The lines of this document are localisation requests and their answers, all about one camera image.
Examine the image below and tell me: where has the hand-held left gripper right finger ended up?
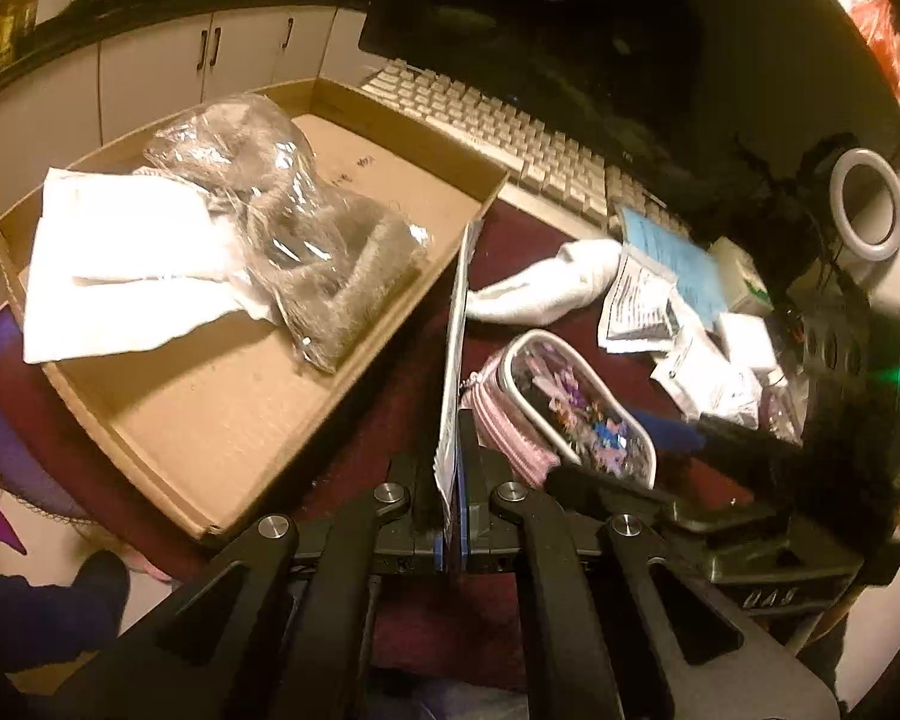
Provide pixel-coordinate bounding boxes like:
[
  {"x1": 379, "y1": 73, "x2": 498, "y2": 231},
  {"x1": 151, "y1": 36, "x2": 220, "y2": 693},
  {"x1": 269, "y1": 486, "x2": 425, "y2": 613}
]
[{"x1": 457, "y1": 409, "x2": 842, "y2": 720}]

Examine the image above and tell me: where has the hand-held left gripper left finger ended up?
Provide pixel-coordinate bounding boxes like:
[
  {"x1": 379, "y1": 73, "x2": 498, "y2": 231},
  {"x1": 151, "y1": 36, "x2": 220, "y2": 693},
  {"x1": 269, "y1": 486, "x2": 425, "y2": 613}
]
[{"x1": 60, "y1": 454, "x2": 451, "y2": 720}]

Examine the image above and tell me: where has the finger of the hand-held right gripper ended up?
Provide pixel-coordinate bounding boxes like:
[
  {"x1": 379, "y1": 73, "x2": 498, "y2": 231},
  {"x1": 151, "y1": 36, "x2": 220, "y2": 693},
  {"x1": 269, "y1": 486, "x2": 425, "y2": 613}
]
[
  {"x1": 544, "y1": 463, "x2": 796, "y2": 550},
  {"x1": 634, "y1": 406, "x2": 807, "y2": 478}
]

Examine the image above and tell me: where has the white plastic packet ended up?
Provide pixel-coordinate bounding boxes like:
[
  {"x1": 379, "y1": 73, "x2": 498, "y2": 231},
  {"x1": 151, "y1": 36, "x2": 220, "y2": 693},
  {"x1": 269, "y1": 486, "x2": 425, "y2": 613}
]
[{"x1": 651, "y1": 330, "x2": 764, "y2": 421}]

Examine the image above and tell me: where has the pink clear pencil case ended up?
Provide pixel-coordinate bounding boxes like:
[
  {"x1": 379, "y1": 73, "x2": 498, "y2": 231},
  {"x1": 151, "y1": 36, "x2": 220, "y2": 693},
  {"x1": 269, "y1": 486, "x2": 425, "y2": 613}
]
[{"x1": 469, "y1": 330, "x2": 657, "y2": 488}]

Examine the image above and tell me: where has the white sock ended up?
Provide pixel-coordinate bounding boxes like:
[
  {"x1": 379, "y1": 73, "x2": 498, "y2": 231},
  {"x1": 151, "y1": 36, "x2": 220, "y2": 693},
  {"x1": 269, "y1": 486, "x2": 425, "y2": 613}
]
[{"x1": 465, "y1": 238, "x2": 622, "y2": 325}]

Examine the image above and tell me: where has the cardboard box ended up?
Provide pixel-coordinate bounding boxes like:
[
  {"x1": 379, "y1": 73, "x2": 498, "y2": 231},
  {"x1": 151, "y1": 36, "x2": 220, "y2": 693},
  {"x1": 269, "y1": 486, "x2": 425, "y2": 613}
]
[{"x1": 0, "y1": 77, "x2": 511, "y2": 541}]

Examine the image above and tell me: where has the white foam block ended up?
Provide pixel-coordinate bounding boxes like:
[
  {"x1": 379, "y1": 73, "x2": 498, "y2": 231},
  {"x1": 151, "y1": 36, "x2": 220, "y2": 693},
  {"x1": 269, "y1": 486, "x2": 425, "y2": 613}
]
[{"x1": 716, "y1": 311, "x2": 777, "y2": 368}]

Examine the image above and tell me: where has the dark red table cloth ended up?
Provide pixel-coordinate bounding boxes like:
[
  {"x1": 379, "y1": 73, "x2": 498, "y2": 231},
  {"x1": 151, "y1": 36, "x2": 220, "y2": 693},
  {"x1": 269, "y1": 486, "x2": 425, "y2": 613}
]
[{"x1": 0, "y1": 199, "x2": 796, "y2": 691}]

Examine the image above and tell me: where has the printed paper leaflet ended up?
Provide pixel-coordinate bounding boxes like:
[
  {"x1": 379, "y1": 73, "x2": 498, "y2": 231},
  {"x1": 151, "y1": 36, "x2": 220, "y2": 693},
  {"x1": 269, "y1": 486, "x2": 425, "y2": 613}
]
[{"x1": 598, "y1": 244, "x2": 683, "y2": 353}]

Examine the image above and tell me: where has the light blue booklet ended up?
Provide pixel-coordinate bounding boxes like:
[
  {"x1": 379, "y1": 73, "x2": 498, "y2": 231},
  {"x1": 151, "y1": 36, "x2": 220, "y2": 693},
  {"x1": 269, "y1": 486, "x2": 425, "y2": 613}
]
[{"x1": 619, "y1": 206, "x2": 728, "y2": 331}]

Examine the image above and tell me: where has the green and white carton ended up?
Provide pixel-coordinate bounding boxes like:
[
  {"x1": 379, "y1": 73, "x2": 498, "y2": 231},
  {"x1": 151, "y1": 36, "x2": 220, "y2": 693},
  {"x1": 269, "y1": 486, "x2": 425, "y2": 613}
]
[{"x1": 709, "y1": 238, "x2": 773, "y2": 312}]

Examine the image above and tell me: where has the plastic bag with grey plush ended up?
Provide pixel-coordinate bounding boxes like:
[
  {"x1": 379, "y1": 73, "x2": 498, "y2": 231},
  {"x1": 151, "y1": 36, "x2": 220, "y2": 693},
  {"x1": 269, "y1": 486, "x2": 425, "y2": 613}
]
[{"x1": 142, "y1": 94, "x2": 432, "y2": 376}]

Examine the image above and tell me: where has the beige computer keyboard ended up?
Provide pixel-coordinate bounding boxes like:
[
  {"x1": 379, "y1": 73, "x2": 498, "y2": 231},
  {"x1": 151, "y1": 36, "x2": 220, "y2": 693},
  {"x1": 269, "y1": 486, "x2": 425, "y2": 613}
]
[{"x1": 360, "y1": 58, "x2": 691, "y2": 241}]

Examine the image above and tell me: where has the orange mesh bag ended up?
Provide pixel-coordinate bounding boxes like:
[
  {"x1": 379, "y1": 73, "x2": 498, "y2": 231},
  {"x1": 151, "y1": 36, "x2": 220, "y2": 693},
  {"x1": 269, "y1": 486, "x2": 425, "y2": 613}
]
[{"x1": 847, "y1": 0, "x2": 900, "y2": 91}]

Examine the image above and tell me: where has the white folded cloth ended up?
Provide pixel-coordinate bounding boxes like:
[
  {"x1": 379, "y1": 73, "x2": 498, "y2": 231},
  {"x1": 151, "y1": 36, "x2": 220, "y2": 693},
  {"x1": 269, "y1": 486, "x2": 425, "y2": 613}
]
[{"x1": 22, "y1": 167, "x2": 286, "y2": 365}]

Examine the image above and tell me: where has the black computer monitor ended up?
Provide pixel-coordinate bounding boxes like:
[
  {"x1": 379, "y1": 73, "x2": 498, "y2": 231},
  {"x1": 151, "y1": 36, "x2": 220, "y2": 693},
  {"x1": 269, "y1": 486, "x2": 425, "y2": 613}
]
[{"x1": 358, "y1": 0, "x2": 900, "y2": 241}]

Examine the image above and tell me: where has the person's leg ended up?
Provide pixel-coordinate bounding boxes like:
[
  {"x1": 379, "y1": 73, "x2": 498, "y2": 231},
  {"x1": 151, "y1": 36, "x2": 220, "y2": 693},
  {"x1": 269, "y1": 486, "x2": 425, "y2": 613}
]
[{"x1": 0, "y1": 549, "x2": 132, "y2": 720}]

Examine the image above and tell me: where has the purple round stool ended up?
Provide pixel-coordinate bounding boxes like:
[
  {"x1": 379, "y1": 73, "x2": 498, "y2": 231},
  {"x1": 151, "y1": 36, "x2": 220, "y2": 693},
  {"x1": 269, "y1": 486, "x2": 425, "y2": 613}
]
[{"x1": 0, "y1": 307, "x2": 91, "y2": 522}]

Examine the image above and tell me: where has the white kitchen cabinet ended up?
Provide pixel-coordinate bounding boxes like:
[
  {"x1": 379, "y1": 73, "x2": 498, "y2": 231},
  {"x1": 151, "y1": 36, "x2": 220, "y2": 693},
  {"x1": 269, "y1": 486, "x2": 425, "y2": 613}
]
[{"x1": 0, "y1": 4, "x2": 376, "y2": 241}]

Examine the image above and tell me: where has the white ring light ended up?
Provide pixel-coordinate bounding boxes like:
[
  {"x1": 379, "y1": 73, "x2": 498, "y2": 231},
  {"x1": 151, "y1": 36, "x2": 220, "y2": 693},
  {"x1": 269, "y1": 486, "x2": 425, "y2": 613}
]
[{"x1": 829, "y1": 146, "x2": 900, "y2": 262}]

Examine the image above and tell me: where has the black ring light stand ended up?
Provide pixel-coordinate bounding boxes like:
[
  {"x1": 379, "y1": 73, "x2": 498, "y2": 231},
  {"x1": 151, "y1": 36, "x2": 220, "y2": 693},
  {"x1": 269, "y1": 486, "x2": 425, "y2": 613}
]
[{"x1": 720, "y1": 131, "x2": 871, "y2": 316}]

